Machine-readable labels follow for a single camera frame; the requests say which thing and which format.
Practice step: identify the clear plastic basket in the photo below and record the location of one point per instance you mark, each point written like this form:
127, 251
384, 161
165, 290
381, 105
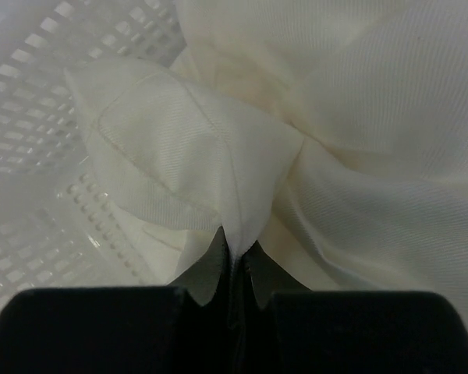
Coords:
57, 227

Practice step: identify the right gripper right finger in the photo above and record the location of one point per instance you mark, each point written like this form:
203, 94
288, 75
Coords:
288, 328

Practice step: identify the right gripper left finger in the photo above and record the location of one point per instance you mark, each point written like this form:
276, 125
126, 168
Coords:
177, 328

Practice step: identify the white skirt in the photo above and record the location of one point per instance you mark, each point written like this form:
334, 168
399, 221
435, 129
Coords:
349, 119

